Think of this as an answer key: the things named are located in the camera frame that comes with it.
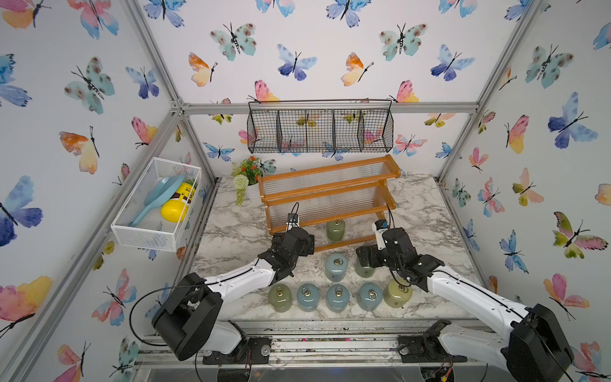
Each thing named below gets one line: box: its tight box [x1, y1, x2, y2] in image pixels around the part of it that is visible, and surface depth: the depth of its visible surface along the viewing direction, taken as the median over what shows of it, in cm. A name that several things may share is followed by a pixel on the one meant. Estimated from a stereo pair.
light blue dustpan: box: [128, 173, 187, 228], surface depth 70 cm
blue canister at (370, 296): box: [358, 281, 383, 312], surface depth 80 cm
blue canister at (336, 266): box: [325, 252, 349, 282], surface depth 86 cm
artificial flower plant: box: [230, 155, 265, 206], surface depth 105 cm
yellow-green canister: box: [383, 279, 413, 309], surface depth 79 cm
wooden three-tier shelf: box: [257, 154, 402, 254], surface depth 95 cm
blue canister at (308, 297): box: [296, 283, 320, 312], surface depth 79 cm
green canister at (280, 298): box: [268, 283, 292, 313], surface depth 80 cm
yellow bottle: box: [160, 178, 199, 224], surface depth 71 cm
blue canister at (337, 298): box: [326, 284, 351, 313], surface depth 80 cm
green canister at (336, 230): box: [326, 218, 347, 242], surface depth 95 cm
